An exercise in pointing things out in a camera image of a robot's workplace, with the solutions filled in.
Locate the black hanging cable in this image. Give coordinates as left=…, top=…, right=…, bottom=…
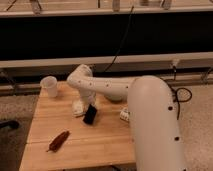
left=101, top=5, right=135, bottom=74

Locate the black chair base leg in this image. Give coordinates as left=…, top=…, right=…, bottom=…
left=0, top=120, right=19, bottom=129

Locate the white sponge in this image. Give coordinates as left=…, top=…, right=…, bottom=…
left=72, top=100, right=87, bottom=117

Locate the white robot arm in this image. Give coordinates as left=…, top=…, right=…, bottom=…
left=67, top=64, right=187, bottom=171

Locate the black eraser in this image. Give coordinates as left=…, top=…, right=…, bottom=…
left=83, top=105, right=97, bottom=125

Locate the white tube bottle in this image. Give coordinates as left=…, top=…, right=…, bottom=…
left=120, top=107, right=129, bottom=121

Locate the clear plastic cup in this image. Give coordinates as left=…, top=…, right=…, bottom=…
left=40, top=76, right=58, bottom=98

